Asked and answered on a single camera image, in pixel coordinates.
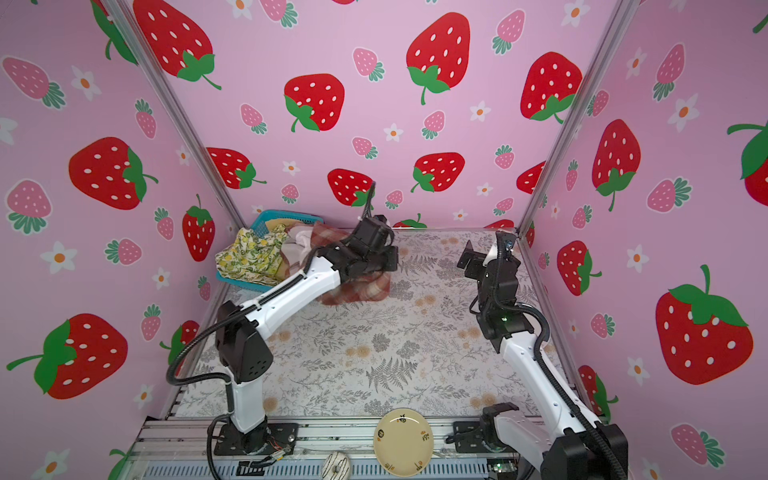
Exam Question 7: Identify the aluminium frame rail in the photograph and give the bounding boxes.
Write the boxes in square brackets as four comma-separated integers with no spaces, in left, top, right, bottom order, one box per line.
[116,417,519,479]

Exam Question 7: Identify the lemon print skirt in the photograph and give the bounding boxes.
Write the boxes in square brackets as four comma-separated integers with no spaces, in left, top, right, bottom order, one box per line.
[215,228,288,286]

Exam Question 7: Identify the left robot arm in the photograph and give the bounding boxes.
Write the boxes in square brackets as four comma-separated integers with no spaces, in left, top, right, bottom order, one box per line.
[215,215,398,434]

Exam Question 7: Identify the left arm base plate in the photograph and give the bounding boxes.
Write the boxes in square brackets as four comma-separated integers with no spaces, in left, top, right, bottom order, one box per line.
[213,423,299,456]

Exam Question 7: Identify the teal plastic basket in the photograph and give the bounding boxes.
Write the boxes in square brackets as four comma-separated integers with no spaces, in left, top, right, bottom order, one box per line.
[216,210,324,293]

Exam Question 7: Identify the cream plate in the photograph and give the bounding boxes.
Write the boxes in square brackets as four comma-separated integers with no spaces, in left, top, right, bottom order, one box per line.
[373,408,434,478]

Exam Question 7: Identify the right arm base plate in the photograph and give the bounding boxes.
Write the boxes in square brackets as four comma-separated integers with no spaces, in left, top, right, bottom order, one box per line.
[444,417,548,454]

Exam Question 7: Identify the red plaid skirt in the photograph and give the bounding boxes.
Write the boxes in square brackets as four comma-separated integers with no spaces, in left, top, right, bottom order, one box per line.
[278,222,392,306]

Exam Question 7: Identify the chocolate drizzled donut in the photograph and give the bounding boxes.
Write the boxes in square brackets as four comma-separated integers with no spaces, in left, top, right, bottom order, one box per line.
[321,451,351,480]

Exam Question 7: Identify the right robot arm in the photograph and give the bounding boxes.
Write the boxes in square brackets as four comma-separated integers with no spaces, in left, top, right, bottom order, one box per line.
[457,230,629,479]

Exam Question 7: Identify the tan skirt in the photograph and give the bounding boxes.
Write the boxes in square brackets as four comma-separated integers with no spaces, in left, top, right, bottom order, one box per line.
[264,218,295,233]

